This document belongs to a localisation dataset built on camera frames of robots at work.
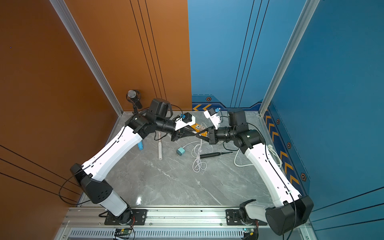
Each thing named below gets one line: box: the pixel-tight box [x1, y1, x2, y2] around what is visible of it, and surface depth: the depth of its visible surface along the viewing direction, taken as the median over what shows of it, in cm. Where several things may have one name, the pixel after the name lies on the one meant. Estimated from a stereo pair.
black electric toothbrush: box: [199, 151, 233, 159], surface depth 97 cm
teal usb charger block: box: [176, 147, 186, 156], surface depth 98 cm
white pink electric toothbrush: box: [158, 135, 163, 161], surface depth 98 cm
